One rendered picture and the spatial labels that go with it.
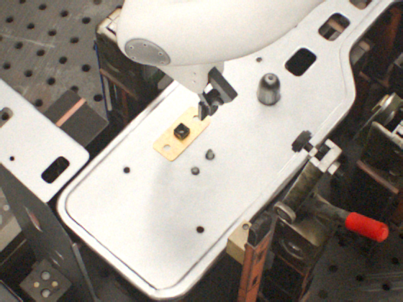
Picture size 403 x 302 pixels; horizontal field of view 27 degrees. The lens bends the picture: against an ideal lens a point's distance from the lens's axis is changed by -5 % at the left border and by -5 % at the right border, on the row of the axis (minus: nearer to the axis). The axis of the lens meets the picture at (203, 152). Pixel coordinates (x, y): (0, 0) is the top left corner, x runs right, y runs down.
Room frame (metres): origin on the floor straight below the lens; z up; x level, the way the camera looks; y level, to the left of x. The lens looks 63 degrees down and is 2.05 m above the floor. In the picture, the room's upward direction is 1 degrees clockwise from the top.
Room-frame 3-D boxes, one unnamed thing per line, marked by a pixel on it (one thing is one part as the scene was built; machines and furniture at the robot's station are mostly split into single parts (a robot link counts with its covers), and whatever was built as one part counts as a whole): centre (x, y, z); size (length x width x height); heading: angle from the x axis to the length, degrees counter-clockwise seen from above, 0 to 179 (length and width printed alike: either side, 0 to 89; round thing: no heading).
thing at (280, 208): (0.42, -0.10, 1.06); 0.03 x 0.01 x 0.03; 50
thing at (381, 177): (0.54, -0.27, 0.88); 0.11 x 0.09 x 0.37; 50
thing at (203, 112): (0.52, -0.01, 1.15); 0.03 x 0.03 x 0.07; 50
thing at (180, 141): (0.56, 0.03, 1.01); 0.08 x 0.04 x 0.01; 140
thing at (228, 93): (0.53, -0.01, 1.20); 0.08 x 0.01 x 0.06; 50
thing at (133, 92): (0.70, 0.11, 0.87); 0.12 x 0.09 x 0.35; 50
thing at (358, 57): (0.75, -0.19, 0.84); 0.12 x 0.05 x 0.29; 50
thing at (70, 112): (0.59, 0.18, 0.84); 0.11 x 0.10 x 0.28; 50
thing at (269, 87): (0.62, -0.09, 1.02); 0.03 x 0.03 x 0.07
